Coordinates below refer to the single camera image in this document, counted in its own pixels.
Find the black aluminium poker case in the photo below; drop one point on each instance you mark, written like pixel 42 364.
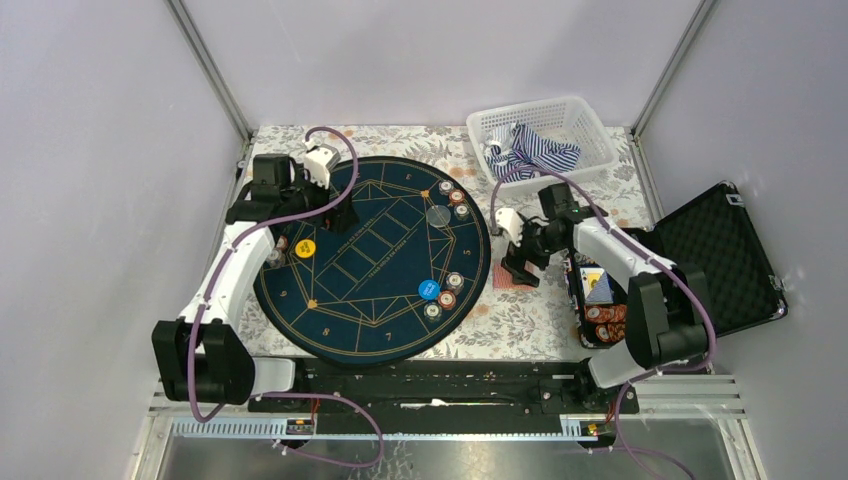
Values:
pixel 714 232

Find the floral tablecloth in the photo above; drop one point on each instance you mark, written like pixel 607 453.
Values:
pixel 506 323

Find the blue small blind button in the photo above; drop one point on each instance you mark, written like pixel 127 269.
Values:
pixel 429 289

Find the red chips in case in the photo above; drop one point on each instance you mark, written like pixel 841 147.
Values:
pixel 607 322

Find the red 5 chip stack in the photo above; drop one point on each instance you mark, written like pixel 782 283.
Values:
pixel 282 244

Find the red playing card deck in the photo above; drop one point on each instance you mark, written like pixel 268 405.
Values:
pixel 503 280

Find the blue white striped cloth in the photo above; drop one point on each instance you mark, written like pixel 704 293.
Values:
pixel 517 145

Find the white plastic basket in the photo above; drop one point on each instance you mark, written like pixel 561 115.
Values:
pixel 564 119

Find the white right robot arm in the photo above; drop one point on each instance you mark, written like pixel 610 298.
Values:
pixel 667 319

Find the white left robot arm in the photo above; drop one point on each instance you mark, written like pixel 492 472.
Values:
pixel 199 354

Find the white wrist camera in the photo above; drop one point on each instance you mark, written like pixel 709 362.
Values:
pixel 509 223
pixel 319 162

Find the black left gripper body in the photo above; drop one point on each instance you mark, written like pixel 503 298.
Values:
pixel 305 192

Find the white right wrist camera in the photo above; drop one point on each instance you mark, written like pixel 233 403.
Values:
pixel 509 223

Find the card box in case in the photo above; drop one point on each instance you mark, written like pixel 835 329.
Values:
pixel 596 286

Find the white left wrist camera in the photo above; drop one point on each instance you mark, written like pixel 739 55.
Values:
pixel 319 162

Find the clear dealer button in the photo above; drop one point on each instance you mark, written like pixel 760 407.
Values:
pixel 438 216

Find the round dark blue poker mat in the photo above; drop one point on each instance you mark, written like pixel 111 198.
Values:
pixel 355 303

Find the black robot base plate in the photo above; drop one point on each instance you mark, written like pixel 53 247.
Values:
pixel 441 398

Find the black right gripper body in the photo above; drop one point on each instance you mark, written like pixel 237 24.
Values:
pixel 536 247

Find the green blue 50 chip stack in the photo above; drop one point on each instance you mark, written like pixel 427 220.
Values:
pixel 432 312

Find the yellow big blind button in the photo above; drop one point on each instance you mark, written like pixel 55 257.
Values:
pixel 305 248

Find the grey chip stack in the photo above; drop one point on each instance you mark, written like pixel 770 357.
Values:
pixel 446 187
pixel 275 259
pixel 454 281

